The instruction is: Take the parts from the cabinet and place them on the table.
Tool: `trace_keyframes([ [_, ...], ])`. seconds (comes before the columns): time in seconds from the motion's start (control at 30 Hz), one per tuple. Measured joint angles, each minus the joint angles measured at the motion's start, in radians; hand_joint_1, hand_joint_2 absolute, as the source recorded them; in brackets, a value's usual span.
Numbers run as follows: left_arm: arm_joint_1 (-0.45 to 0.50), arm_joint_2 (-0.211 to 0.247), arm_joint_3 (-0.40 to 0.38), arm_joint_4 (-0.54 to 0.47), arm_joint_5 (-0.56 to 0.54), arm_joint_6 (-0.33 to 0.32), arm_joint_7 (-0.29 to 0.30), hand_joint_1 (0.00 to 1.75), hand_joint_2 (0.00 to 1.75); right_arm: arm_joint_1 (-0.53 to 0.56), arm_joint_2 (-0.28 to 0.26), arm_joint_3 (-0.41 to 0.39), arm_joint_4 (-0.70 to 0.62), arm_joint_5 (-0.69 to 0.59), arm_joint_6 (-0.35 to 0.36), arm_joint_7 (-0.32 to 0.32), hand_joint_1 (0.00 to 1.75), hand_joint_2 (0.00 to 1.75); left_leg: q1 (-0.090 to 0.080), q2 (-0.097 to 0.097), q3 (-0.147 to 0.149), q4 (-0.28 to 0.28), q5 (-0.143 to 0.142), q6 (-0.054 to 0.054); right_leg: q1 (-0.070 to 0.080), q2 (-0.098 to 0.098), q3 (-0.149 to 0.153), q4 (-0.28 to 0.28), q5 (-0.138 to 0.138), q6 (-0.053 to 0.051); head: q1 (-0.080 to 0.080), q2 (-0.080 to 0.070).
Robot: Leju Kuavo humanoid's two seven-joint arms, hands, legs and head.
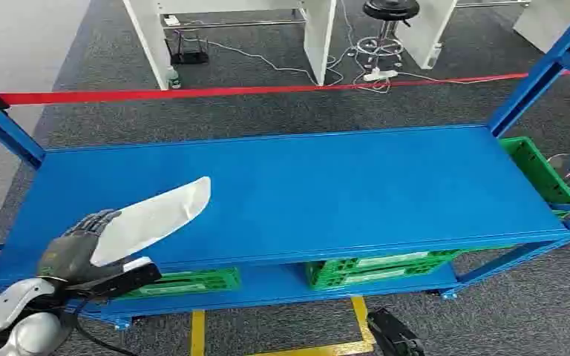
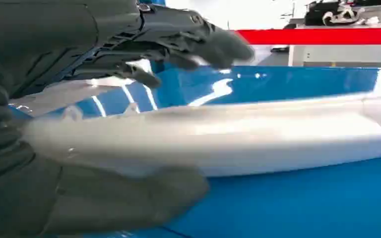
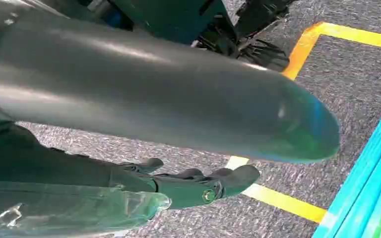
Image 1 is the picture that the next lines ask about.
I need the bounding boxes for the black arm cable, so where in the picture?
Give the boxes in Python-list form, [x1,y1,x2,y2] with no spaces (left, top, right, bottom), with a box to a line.
[71,302,141,356]

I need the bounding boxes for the white power strip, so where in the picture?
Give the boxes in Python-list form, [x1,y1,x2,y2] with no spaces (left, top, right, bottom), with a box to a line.
[363,69,399,82]

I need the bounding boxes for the white floor cable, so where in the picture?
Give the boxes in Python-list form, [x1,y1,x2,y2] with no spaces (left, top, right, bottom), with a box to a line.
[205,39,346,88]
[396,70,495,85]

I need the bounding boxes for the black round stool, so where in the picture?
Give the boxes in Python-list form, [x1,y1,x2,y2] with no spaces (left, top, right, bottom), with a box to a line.
[356,0,421,68]

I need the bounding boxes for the black robot foot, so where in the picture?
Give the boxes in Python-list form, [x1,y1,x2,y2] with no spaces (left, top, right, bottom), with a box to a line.
[366,308,427,356]

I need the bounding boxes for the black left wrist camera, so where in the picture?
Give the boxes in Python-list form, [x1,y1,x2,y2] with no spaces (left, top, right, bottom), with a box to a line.
[66,256,163,302]

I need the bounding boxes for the yellow floor tape strip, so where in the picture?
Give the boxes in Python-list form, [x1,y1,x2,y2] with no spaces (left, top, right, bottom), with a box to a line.
[244,295,376,356]
[189,309,207,356]

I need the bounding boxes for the blue metal shelf rack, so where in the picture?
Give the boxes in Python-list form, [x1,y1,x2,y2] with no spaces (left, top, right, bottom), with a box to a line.
[0,0,570,331]

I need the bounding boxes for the white desk panel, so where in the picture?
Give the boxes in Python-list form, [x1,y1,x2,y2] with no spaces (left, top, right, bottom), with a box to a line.
[513,0,570,54]

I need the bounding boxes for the white plastic parcel bag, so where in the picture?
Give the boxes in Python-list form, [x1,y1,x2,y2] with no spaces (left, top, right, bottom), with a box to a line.
[89,176,212,268]

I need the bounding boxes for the clear plastic bottle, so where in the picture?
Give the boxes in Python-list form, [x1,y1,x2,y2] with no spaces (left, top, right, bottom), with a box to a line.
[166,65,183,91]

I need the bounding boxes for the green plastic crate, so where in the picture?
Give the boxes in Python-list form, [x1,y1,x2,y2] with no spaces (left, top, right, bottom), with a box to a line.
[117,267,242,301]
[499,136,570,220]
[305,248,464,291]

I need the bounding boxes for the black wire stand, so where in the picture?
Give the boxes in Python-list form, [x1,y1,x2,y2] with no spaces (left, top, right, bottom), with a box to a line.
[166,30,212,66]

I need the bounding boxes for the red barrier tape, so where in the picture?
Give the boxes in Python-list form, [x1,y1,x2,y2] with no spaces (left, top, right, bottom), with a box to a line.
[0,66,570,139]

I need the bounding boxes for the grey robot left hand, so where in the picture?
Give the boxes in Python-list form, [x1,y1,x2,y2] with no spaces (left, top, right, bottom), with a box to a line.
[36,209,122,287]

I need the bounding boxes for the white desk with metal bar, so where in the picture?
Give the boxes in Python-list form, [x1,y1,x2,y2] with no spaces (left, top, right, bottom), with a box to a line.
[122,0,338,91]
[395,0,533,70]

